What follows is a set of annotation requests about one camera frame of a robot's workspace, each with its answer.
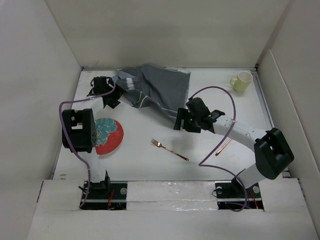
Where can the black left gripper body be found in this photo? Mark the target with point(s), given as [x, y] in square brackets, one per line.
[108, 87]

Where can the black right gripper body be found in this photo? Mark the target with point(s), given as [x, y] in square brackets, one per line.
[192, 123]

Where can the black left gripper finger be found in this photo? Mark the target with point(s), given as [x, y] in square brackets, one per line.
[118, 92]
[112, 103]

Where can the grey striped cloth placemat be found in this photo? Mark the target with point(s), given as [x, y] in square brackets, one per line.
[150, 85]

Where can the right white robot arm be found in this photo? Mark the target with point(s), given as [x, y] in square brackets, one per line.
[271, 150]

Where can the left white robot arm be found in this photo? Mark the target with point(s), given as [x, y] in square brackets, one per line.
[82, 133]

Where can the red and teal round plate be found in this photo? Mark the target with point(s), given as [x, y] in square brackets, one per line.
[109, 135]

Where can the copper spoon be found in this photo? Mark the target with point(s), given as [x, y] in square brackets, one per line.
[223, 147]

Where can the copper fork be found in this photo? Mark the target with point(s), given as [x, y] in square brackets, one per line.
[159, 145]

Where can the yellow-green mug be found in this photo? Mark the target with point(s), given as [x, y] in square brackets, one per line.
[242, 81]

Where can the white foam front board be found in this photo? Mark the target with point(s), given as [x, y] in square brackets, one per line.
[283, 195]

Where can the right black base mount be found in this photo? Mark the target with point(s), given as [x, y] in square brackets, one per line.
[237, 195]

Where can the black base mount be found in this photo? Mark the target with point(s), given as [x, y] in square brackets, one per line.
[237, 195]
[112, 197]

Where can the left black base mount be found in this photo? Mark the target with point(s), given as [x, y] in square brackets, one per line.
[112, 197]

